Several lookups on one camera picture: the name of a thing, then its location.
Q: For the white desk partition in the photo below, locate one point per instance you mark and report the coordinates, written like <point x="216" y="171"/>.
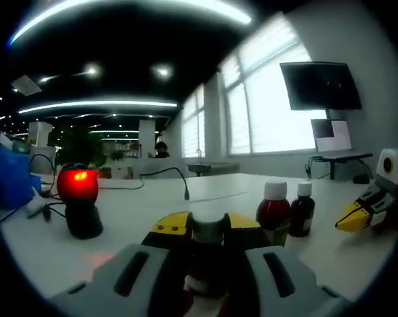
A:
<point x="166" y="166"/>

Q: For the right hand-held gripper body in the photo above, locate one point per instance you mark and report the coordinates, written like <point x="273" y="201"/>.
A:
<point x="389" y="165"/>

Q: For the white power adapter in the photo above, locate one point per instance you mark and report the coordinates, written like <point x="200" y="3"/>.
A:
<point x="35" y="206"/>

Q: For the blue plastic crate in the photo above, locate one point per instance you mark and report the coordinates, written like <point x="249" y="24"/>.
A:
<point x="9" y="178"/>

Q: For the tall red medicine bottle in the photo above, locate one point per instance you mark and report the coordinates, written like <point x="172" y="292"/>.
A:
<point x="273" y="211"/>

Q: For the ceiling air conditioner panel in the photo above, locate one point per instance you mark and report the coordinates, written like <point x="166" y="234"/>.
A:
<point x="26" y="85"/>

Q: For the black laptop stand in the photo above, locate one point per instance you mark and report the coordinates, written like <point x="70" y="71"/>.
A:
<point x="344" y="156"/>

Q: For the green potted plant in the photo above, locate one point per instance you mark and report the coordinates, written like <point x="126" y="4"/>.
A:
<point x="76" y="142"/>

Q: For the wall-mounted black monitor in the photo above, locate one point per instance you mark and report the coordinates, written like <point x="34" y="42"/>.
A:
<point x="321" y="86"/>

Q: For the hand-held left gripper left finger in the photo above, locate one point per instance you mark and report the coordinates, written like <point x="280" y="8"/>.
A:
<point x="159" y="257"/>

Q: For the white table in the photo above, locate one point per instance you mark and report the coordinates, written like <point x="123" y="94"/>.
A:
<point x="318" y="257"/>

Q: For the open laptop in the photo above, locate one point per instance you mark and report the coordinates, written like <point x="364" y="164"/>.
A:
<point x="334" y="135"/>

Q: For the black barcode scanner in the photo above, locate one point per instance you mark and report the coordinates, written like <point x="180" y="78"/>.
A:
<point x="80" y="198"/>

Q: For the wide brown medicine bottle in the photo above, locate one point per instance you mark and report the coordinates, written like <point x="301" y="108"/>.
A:
<point x="209" y="231"/>

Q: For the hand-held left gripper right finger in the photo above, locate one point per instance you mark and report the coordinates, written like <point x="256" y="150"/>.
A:
<point x="252" y="264"/>

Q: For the steel sink with faucet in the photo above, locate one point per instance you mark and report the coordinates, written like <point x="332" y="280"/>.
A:
<point x="212" y="166"/>

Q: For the small dark medicine bottle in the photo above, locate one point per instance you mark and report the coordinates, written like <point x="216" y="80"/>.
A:
<point x="301" y="211"/>

